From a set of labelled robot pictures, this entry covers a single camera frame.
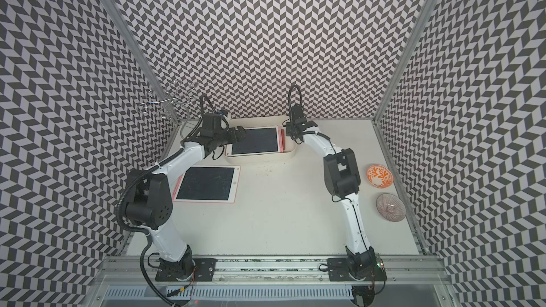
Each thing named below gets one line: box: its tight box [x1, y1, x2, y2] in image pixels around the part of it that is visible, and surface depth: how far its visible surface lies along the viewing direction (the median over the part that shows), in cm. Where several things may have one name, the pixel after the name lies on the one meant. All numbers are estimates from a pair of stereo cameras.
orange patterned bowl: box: [366, 164, 394, 189], surface depth 95 cm
